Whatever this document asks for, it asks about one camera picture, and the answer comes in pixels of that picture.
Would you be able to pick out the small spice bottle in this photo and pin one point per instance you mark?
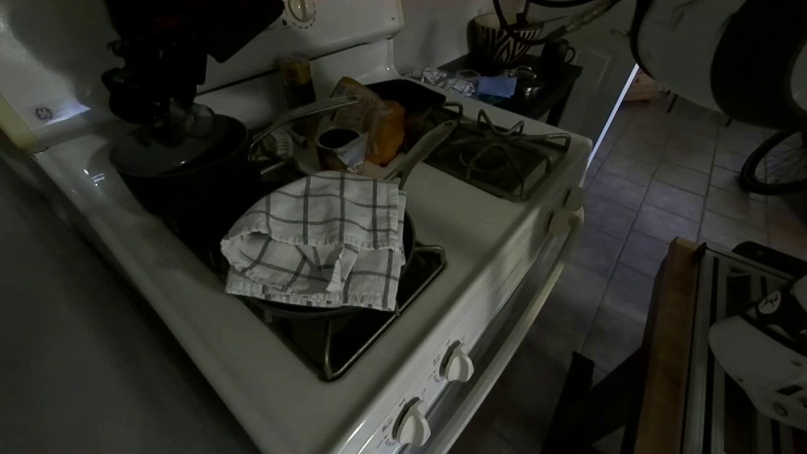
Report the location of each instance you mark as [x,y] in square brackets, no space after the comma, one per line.
[297,79]

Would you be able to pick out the small white cup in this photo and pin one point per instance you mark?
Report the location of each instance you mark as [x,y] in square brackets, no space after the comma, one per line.
[340,146]

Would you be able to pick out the blue item on side table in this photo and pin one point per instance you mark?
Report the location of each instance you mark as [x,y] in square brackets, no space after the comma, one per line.
[498,86]

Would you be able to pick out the white gas stove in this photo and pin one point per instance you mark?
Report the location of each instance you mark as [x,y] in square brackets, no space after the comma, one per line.
[479,235]

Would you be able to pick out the white stove knob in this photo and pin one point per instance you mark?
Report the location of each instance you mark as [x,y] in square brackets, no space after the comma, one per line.
[457,364]
[413,424]

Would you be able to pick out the white checkered dish towel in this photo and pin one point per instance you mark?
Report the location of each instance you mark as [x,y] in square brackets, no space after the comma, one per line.
[318,242]

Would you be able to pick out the dark frying pan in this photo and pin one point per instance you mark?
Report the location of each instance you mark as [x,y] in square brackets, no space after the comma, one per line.
[425,152]

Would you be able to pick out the dark baking pan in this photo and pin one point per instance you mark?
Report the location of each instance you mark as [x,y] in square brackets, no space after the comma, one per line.
[413,94]

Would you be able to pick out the small black side table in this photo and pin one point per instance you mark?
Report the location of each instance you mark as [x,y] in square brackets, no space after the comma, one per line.
[545,93]

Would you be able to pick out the robot cart with wooden side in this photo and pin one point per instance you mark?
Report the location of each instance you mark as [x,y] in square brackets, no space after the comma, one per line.
[696,354]

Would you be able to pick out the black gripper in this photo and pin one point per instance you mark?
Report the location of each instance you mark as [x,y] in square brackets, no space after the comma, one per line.
[153,85]

